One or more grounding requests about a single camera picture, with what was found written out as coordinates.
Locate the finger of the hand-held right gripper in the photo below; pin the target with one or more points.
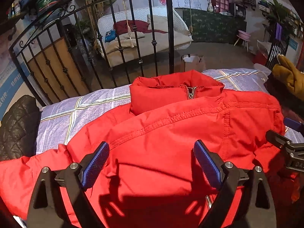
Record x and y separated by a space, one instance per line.
277 139
293 123

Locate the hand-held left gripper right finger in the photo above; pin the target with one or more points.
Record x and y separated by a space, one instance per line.
207 165

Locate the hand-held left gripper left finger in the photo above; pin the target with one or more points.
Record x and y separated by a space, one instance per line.
95 163

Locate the red padded jacket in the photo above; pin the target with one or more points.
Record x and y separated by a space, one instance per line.
166 128

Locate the dark maroon quilted jacket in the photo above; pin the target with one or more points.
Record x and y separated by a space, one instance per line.
273 85

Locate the mustard yellow padded jacket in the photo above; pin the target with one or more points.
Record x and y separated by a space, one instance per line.
289 76

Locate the blue checked table cloth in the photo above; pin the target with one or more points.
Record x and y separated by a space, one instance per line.
59 123

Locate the small black iron railing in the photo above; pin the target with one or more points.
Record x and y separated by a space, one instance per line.
275 49

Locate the black quilted jacket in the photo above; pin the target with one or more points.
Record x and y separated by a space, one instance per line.
16 128

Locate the purple hanging cloth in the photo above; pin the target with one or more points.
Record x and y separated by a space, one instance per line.
279 32

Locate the pink stool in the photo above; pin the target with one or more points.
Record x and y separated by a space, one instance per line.
243 34

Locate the brown paper bag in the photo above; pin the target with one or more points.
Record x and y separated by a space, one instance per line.
192 64

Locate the wooden board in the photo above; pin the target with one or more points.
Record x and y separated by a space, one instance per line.
59 59

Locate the green potted plant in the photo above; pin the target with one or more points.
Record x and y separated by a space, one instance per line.
280 11

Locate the green patterned counter cloth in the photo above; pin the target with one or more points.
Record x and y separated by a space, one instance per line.
213 26

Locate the beige bed cushion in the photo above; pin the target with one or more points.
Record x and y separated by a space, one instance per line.
182 40

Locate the small blue pillow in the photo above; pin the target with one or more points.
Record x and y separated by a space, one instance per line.
110 35

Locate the black wrought iron fence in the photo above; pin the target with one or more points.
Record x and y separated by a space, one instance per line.
169 28

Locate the white vase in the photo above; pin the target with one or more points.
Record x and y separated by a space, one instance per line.
210 7

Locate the dark red cloth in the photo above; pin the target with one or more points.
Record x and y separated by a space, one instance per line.
140 26

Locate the white wicker swing bed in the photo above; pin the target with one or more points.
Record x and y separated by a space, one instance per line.
166 16

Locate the green round tin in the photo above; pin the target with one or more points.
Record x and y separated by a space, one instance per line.
47 1

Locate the blue and white wall poster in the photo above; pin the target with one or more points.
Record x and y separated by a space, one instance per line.
9 87

